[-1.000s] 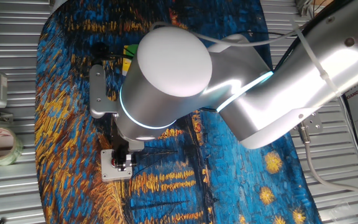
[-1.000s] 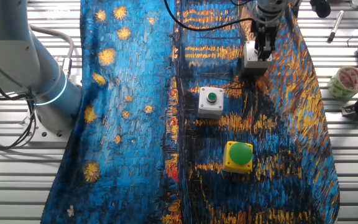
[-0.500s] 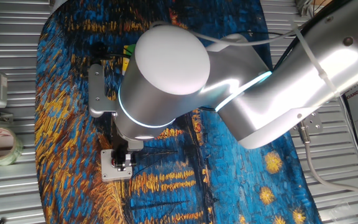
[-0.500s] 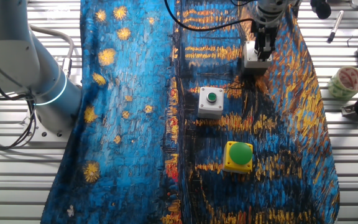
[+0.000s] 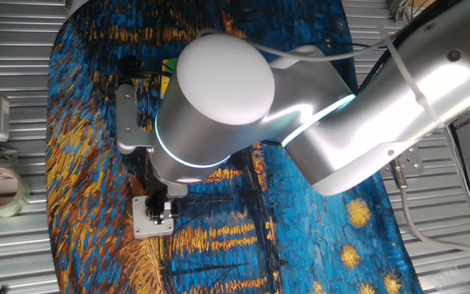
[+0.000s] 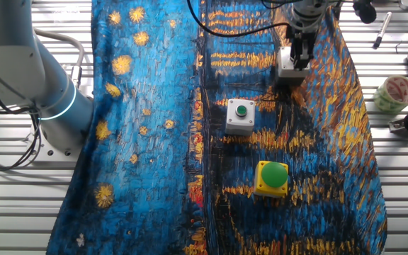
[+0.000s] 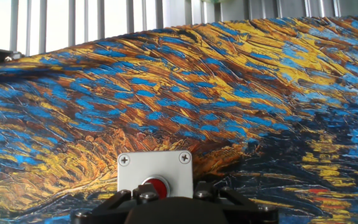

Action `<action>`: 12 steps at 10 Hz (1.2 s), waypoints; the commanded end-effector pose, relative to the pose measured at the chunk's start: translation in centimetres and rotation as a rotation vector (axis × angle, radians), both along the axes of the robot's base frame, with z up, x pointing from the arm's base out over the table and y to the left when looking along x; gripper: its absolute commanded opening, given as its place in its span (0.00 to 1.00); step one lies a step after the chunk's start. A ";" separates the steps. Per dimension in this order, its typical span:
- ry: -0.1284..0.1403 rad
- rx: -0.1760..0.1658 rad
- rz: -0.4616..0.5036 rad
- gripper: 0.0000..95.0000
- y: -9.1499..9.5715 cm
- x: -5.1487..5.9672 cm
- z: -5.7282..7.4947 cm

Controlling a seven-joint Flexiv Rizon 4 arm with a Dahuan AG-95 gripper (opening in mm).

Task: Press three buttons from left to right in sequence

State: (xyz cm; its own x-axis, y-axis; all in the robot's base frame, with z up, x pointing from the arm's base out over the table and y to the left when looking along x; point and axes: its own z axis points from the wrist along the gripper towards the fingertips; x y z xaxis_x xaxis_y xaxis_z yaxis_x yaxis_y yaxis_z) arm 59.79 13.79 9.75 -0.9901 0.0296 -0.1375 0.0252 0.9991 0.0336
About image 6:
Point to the grey box red button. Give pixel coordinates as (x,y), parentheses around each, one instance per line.
(283,69)

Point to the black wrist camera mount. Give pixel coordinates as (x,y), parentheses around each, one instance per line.
(365,10)

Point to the yellow box green mushroom button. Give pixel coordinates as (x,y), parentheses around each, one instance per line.
(274,174)

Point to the starry night painted cloth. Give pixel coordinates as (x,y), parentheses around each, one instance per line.
(147,141)

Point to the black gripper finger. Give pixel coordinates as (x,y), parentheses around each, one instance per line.
(305,58)
(296,56)

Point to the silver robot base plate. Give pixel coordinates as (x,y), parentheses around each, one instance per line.
(53,156)

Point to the clear tape roll red print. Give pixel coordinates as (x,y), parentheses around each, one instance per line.
(379,99)

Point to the silver black pen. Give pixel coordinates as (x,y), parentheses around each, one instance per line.
(384,27)

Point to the grey box small green button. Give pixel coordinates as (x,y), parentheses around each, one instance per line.
(230,106)

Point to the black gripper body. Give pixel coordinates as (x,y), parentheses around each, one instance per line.
(301,37)

